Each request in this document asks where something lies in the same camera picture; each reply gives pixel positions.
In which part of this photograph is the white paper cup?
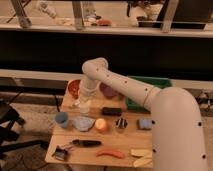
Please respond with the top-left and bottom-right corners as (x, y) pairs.
(75, 100), (91, 115)

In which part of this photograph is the purple bowl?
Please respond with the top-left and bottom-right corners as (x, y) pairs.
(99, 83), (118, 98)

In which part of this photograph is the yellow banana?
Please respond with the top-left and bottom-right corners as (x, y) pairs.
(130, 149), (152, 167)

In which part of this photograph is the red bowl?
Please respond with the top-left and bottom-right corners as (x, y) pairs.
(68, 80), (80, 99)

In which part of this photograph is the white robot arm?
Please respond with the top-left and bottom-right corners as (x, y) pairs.
(80, 57), (208, 171)

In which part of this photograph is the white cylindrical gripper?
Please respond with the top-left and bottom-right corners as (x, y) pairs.
(79, 77), (99, 103)

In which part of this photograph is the blue sponge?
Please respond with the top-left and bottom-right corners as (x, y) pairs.
(138, 119), (152, 130)

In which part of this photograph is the orange red chili pepper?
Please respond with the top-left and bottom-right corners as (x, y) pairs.
(95, 149), (125, 159)

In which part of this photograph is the green plastic tray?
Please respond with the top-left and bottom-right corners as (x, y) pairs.
(125, 76), (172, 113)

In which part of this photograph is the grey-blue crumpled cloth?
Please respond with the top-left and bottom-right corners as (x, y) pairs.
(72, 116), (95, 132)

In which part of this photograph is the red yellow apple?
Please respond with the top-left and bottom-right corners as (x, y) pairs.
(95, 118), (108, 132)

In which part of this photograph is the small metal cup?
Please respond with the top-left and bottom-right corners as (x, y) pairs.
(116, 118), (128, 133)

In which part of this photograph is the blue plastic cup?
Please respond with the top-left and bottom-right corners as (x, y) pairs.
(55, 112), (69, 128)

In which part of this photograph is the black rectangular block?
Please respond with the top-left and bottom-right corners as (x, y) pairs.
(102, 107), (122, 116)

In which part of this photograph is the black handled tool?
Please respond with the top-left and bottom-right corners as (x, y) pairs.
(70, 139), (102, 147)

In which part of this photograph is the black chair base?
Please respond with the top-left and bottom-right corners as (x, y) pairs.
(0, 98), (50, 158)

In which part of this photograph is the wooden table board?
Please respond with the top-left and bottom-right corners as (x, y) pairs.
(44, 78), (155, 169)

